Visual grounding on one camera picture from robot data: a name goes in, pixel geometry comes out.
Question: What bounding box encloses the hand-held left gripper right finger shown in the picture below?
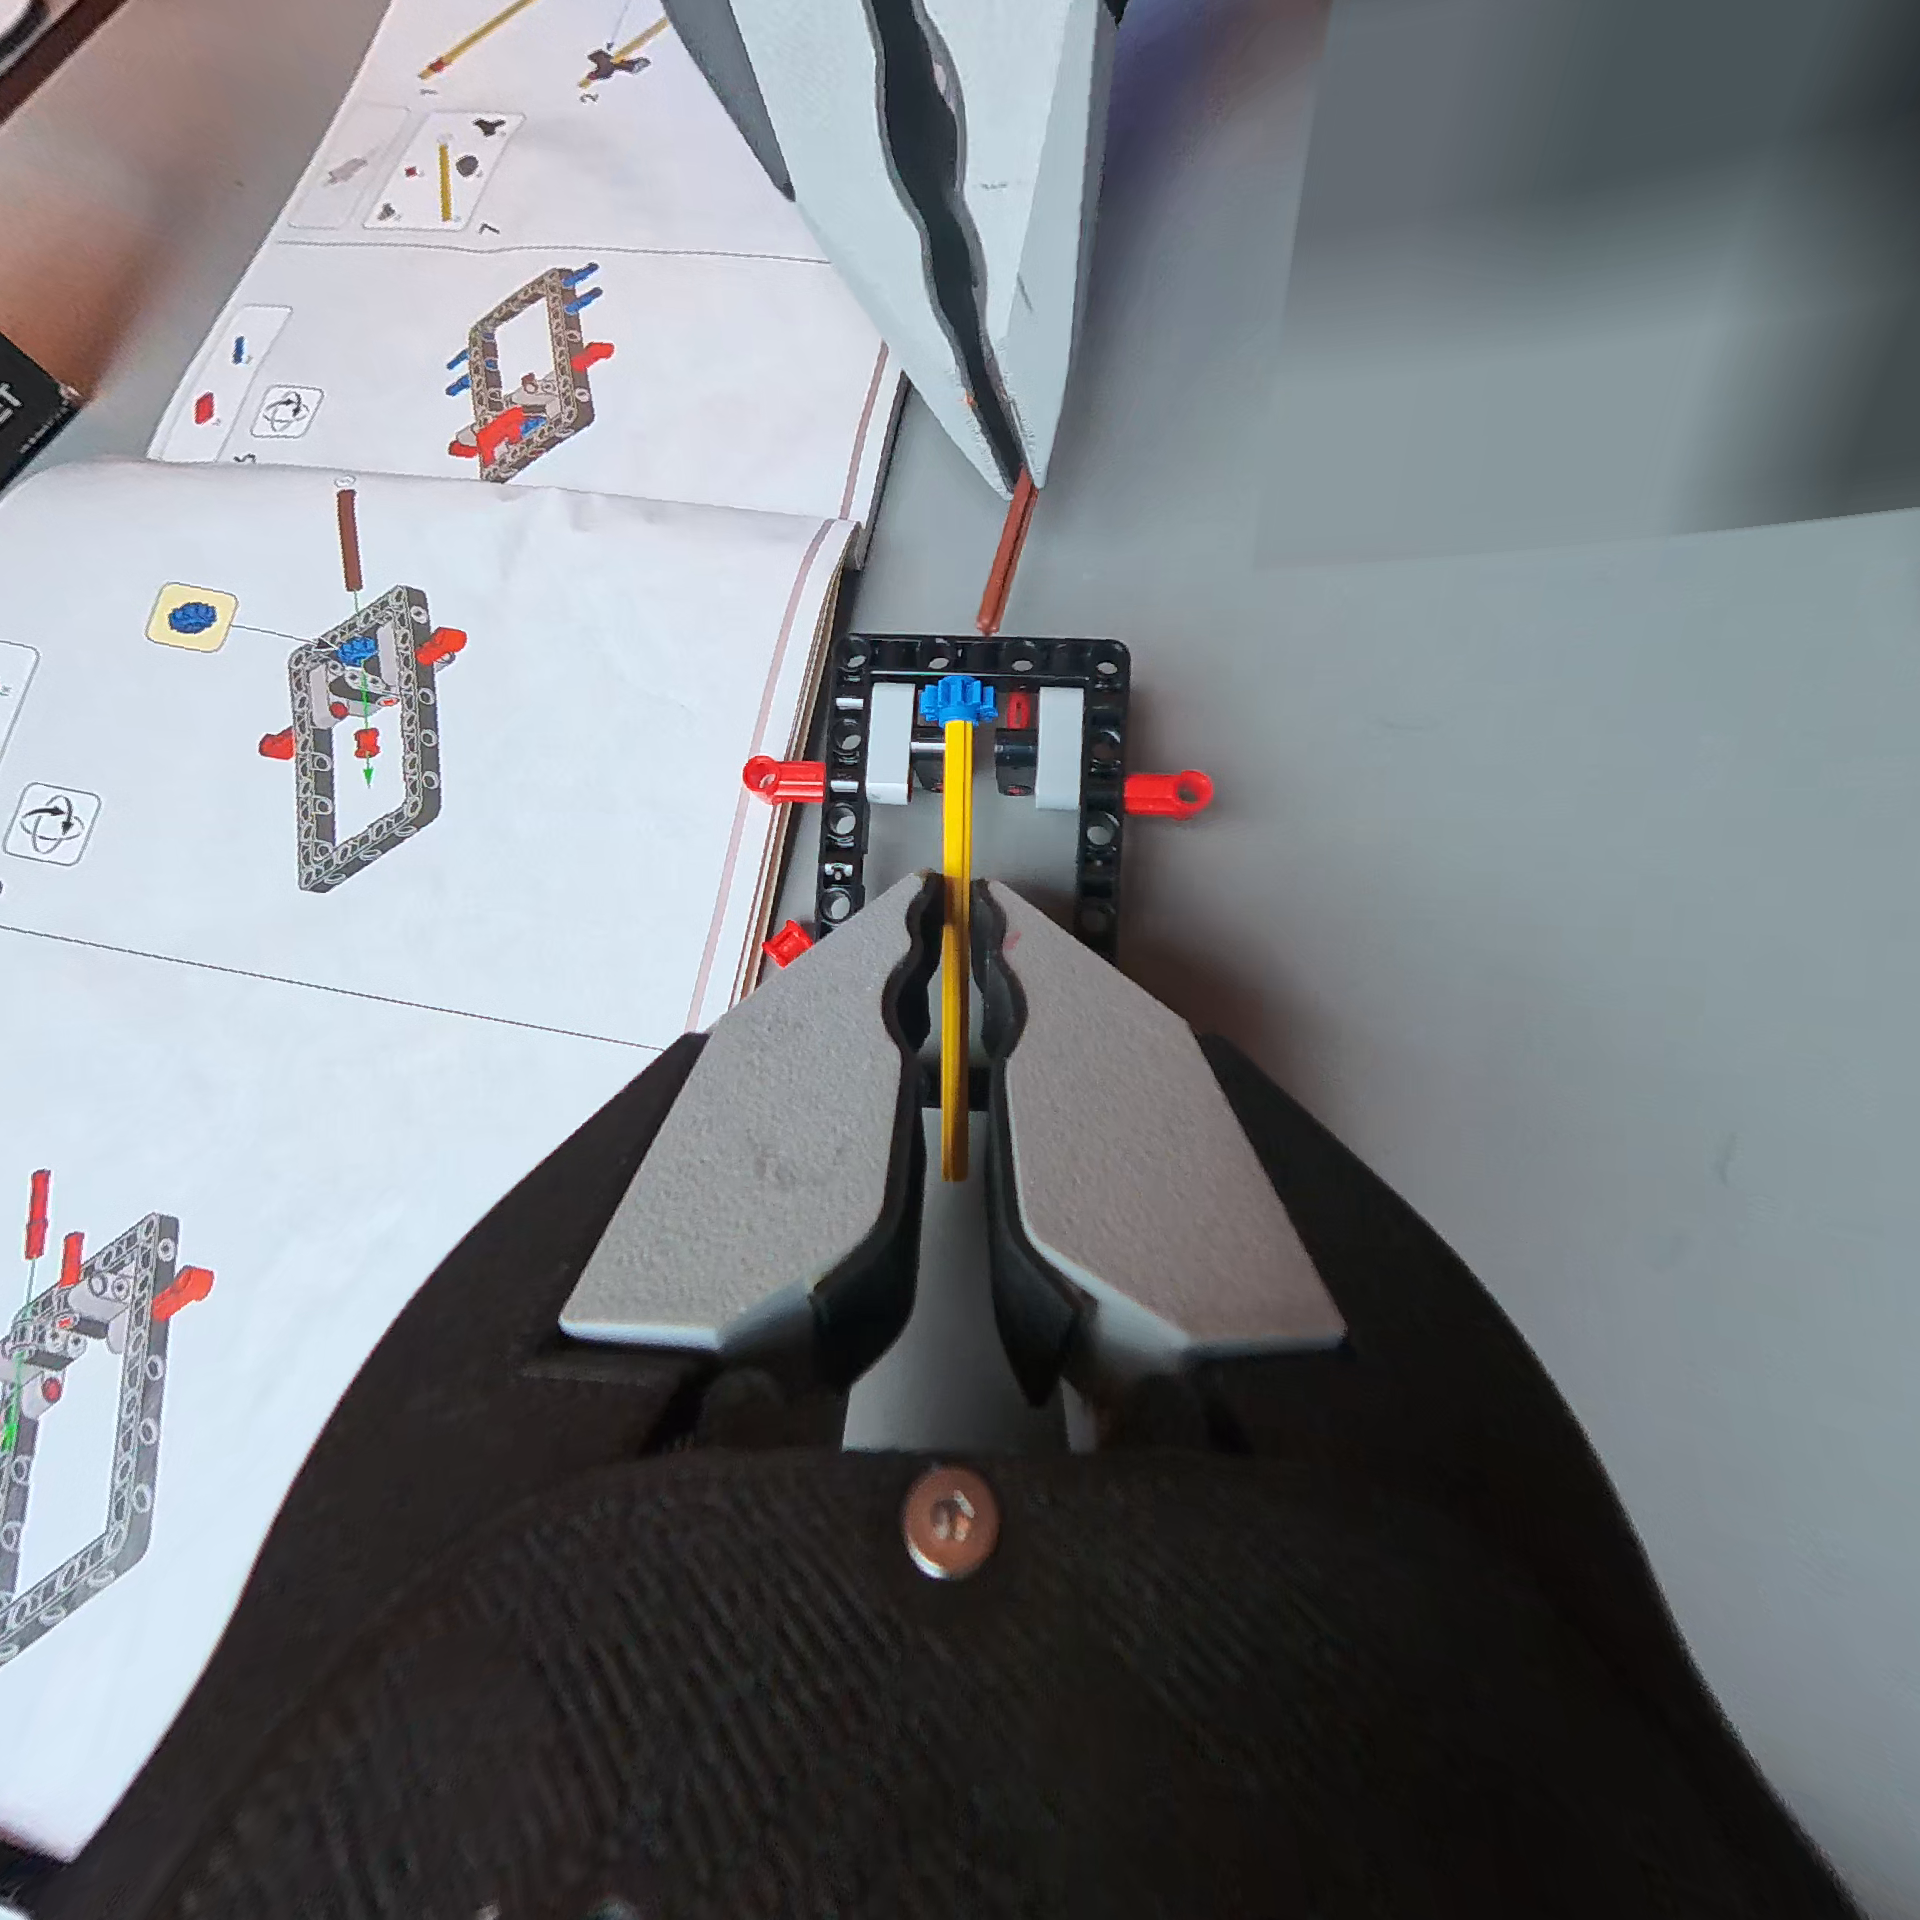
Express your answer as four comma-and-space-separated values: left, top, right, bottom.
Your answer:
967, 879, 1348, 1411

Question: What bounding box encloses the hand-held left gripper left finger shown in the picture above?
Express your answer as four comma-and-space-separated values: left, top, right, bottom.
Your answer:
560, 870, 950, 1374

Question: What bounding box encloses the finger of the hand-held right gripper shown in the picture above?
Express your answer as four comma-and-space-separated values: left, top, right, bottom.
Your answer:
908, 0, 1126, 489
661, 0, 1038, 496

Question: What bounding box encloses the brown lego axle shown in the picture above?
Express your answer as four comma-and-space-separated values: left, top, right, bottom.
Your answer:
975, 478, 1042, 633

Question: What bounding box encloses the yellow lego axle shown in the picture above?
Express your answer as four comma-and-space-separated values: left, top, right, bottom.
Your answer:
937, 720, 982, 1185

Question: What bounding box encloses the black lego frame assembly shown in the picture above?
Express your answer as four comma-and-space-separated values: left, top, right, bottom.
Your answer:
742, 633, 1215, 965

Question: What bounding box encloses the lego instruction booklet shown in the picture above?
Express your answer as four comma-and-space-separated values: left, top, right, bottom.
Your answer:
0, 0, 908, 1863

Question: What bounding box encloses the black lego set box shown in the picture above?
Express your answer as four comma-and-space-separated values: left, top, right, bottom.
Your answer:
0, 338, 85, 489

